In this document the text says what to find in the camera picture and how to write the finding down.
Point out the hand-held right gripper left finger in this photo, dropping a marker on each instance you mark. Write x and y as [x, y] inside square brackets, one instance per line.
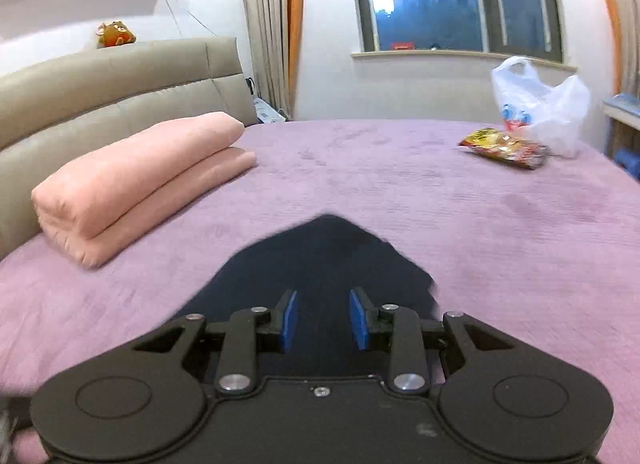
[289, 322]

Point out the black garment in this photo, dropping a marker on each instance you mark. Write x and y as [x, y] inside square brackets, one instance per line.
[330, 254]

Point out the white desk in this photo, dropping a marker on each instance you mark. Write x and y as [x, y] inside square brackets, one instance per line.
[624, 116]

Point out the orange plush toy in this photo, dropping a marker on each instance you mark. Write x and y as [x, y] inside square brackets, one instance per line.
[116, 34]

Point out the white blue printed box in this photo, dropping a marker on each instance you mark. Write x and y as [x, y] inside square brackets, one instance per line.
[267, 111]

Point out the white plastic bag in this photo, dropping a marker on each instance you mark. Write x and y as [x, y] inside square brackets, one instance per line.
[547, 109]

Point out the red yellow snack packet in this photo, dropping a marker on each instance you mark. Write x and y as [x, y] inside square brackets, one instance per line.
[505, 146]

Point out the purple bedspread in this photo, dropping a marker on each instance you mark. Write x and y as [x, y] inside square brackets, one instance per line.
[400, 224]

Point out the window sill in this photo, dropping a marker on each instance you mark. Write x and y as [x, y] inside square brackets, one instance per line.
[460, 56]

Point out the beige padded headboard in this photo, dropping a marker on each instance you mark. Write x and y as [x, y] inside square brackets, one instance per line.
[100, 89]

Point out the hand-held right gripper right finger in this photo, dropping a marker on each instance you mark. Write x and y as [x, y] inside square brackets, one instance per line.
[358, 320]

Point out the folded pink blanket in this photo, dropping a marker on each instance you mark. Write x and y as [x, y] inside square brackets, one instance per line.
[145, 179]

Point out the blue object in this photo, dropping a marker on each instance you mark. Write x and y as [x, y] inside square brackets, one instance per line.
[630, 159]

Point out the beige curtain orange edge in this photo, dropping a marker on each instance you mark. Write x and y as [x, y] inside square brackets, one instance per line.
[272, 29]
[617, 9]

